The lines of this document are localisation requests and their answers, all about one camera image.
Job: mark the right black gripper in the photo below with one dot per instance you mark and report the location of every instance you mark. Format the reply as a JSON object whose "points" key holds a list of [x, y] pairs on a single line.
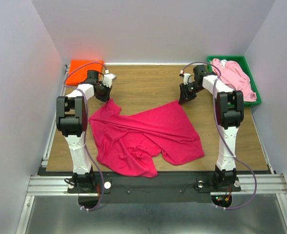
{"points": [[184, 96]]}

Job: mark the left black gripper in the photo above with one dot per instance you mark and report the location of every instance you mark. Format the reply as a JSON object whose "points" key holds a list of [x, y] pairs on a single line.
{"points": [[106, 97]]}

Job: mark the magenta t-shirt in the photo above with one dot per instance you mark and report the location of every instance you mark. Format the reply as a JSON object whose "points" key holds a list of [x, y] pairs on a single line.
{"points": [[128, 144]]}

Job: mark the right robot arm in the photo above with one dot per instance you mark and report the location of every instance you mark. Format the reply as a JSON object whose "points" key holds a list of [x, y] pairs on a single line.
{"points": [[228, 107]]}

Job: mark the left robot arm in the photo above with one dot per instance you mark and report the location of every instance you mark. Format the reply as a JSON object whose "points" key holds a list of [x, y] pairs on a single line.
{"points": [[72, 121]]}

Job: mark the folded orange t-shirt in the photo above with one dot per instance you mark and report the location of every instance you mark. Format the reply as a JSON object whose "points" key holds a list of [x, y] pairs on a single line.
{"points": [[80, 75]]}

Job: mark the white garment in bin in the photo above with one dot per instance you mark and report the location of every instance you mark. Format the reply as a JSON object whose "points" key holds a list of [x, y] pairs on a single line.
{"points": [[223, 63]]}

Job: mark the pink t-shirt in bin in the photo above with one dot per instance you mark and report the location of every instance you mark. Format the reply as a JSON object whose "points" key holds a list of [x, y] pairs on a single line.
{"points": [[234, 77]]}

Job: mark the green plastic bin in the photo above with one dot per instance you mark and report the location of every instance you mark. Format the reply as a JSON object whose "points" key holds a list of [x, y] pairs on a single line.
{"points": [[241, 60]]}

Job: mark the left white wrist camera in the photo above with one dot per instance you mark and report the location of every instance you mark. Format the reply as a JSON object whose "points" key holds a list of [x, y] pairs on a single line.
{"points": [[108, 79]]}

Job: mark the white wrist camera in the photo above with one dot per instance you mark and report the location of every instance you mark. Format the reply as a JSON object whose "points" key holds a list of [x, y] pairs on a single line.
{"points": [[108, 79], [186, 77]]}

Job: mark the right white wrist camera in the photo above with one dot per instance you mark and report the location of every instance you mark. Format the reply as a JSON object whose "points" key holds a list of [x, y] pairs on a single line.
{"points": [[186, 77]]}

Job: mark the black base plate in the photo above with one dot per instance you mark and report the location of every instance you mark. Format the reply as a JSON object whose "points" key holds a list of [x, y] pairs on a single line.
{"points": [[166, 187]]}

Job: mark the aluminium frame rail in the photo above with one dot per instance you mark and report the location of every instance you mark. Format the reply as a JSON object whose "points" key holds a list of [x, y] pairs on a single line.
{"points": [[263, 184]]}

